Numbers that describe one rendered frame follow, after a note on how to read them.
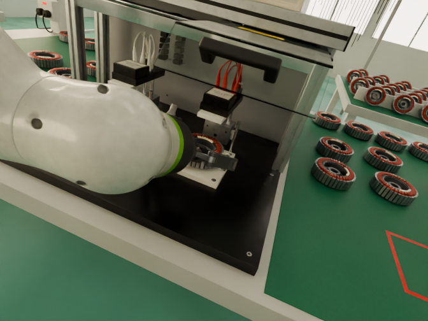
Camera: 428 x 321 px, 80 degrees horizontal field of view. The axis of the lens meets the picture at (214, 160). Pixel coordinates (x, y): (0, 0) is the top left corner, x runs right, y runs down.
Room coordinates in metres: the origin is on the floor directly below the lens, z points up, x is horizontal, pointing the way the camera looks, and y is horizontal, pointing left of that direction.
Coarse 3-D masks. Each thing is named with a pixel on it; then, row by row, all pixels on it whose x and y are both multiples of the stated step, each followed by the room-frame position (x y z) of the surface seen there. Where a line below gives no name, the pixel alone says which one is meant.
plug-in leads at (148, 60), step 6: (144, 36) 0.73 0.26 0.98; (150, 36) 0.73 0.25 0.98; (144, 42) 0.70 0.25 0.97; (150, 42) 0.70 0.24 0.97; (144, 48) 0.69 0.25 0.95; (150, 48) 0.69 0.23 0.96; (144, 54) 0.72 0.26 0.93; (150, 54) 0.69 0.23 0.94; (144, 60) 0.72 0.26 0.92; (150, 60) 0.69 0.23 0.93; (150, 66) 0.69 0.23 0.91; (150, 72) 0.68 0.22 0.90
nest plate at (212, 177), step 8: (224, 152) 0.57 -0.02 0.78; (184, 168) 0.46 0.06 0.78; (192, 168) 0.47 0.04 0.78; (216, 168) 0.49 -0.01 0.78; (192, 176) 0.44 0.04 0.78; (200, 176) 0.44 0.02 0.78; (208, 176) 0.45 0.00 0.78; (216, 176) 0.46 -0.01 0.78; (208, 184) 0.43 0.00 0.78; (216, 184) 0.43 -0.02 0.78
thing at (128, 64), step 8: (120, 64) 0.62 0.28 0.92; (128, 64) 0.63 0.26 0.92; (136, 64) 0.65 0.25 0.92; (144, 64) 0.67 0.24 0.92; (112, 72) 0.62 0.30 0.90; (120, 72) 0.61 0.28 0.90; (128, 72) 0.61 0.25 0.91; (136, 72) 0.61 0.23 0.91; (144, 72) 0.64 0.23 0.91; (152, 72) 0.69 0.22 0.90; (160, 72) 0.72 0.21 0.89; (112, 80) 0.61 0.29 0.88; (120, 80) 0.61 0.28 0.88; (128, 80) 0.61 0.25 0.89; (136, 80) 0.61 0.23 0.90; (144, 80) 0.64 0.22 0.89; (152, 80) 0.70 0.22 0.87; (136, 88) 0.62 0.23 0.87; (144, 88) 0.71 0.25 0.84; (152, 88) 0.70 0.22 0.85; (152, 96) 0.70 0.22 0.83
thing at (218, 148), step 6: (198, 138) 0.55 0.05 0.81; (204, 138) 0.55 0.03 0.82; (210, 138) 0.56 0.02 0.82; (204, 144) 0.55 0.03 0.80; (210, 144) 0.54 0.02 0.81; (216, 144) 0.54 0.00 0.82; (216, 150) 0.50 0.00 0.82; (222, 150) 0.52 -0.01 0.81; (192, 162) 0.46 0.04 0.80; (198, 168) 0.46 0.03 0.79; (204, 168) 0.47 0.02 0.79; (210, 168) 0.48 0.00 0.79
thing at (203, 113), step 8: (216, 88) 0.62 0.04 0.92; (208, 96) 0.57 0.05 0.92; (216, 96) 0.57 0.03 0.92; (224, 96) 0.58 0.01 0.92; (232, 96) 0.59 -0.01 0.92; (240, 96) 0.68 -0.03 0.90; (200, 104) 0.57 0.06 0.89; (208, 104) 0.57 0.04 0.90; (216, 104) 0.56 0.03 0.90; (224, 104) 0.56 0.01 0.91; (232, 104) 0.60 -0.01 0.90; (200, 112) 0.55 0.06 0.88; (208, 112) 0.56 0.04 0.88; (216, 112) 0.56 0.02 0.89; (224, 112) 0.56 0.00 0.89; (232, 112) 0.65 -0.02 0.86; (216, 120) 0.54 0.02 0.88
